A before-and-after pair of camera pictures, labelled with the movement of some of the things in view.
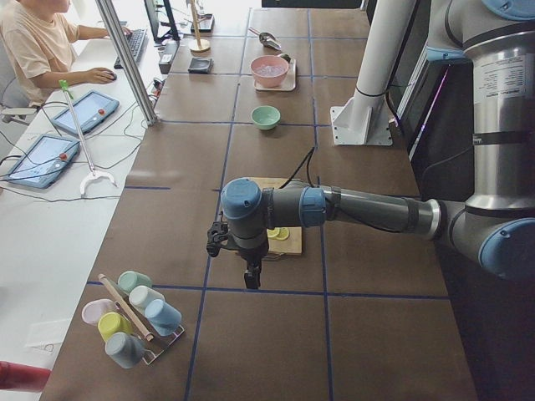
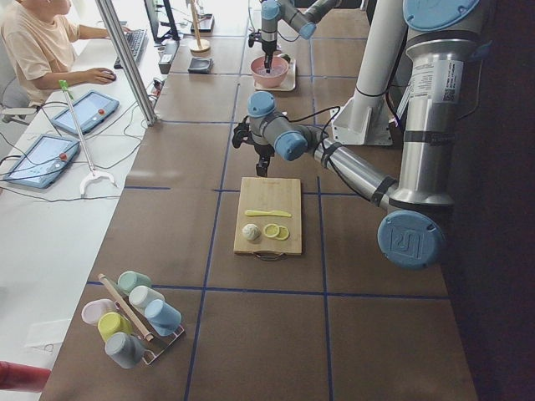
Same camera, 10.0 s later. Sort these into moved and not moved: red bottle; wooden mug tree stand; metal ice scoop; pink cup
Moved: metal ice scoop
Not moved: wooden mug tree stand; pink cup; red bottle
